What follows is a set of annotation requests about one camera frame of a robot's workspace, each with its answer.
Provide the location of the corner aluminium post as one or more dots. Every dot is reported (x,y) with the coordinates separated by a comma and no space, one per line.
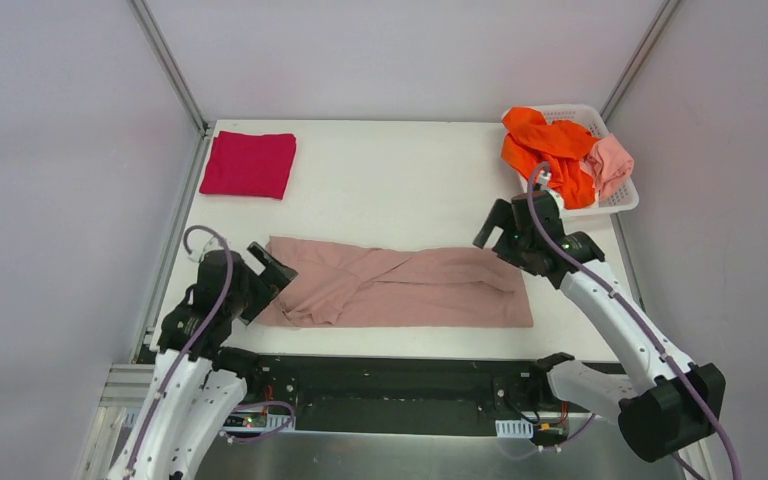
(151,29)
(657,27)

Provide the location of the white plastic laundry basket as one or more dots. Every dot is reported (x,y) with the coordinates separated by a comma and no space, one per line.
(626,198)

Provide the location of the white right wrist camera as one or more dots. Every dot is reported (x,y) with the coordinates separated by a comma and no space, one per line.
(541,183)

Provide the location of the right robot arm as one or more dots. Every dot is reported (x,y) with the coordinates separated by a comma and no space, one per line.
(666,401)

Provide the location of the left corner aluminium post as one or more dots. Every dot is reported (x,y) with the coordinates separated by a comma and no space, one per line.
(151,29)

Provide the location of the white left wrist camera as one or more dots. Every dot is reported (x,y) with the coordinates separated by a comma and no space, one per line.
(197,255)

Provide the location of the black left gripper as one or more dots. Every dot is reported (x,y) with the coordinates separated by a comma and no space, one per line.
(263,279)

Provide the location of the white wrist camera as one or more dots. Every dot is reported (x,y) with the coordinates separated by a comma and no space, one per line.
(197,255)
(541,183)

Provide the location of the folded red t-shirt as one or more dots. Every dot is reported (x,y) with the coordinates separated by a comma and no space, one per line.
(247,165)

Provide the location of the orange t-shirt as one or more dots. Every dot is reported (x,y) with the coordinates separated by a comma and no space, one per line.
(562,144)

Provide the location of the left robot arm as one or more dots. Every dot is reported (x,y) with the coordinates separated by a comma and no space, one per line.
(185,371)

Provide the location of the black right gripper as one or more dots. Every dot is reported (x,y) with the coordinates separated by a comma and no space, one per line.
(508,226)

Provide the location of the aluminium frame rail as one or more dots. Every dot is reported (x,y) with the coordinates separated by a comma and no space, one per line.
(577,444)

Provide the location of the beige pink printed t-shirt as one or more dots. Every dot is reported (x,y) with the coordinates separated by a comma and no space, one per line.
(346,286)

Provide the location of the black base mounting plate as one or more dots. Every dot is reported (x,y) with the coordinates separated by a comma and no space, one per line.
(464,398)

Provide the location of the light pink t-shirt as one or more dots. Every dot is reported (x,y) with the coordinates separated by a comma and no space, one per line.
(609,164)

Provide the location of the right corner aluminium post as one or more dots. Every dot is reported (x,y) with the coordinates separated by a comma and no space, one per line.
(657,27)

